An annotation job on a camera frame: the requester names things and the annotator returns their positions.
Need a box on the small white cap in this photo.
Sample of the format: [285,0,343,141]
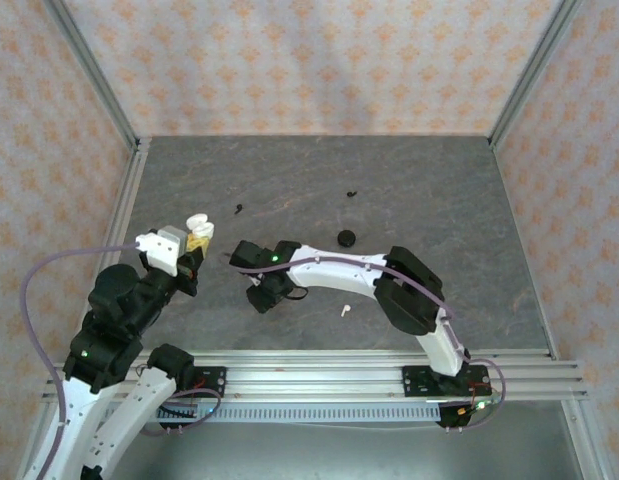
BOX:
[185,213,216,241]

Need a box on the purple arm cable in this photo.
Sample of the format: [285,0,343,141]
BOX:
[233,254,509,434]
[20,242,224,480]

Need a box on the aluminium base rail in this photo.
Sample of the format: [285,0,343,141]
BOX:
[41,349,588,402]

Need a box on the aluminium corner post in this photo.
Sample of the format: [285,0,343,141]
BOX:
[488,0,583,149]
[43,0,140,151]

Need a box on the grey metal base panel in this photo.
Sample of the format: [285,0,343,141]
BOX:
[106,399,588,480]

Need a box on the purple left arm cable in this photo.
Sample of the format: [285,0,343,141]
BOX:
[20,242,224,480]

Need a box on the aluminium frame rail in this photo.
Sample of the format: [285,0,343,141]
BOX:
[561,399,613,480]

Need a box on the grey slotted cable duct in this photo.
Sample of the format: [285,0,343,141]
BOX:
[106,402,443,425]

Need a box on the small circuit board with LED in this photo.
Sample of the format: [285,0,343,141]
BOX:
[456,398,495,417]

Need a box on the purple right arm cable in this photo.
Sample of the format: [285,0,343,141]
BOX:
[233,254,509,434]

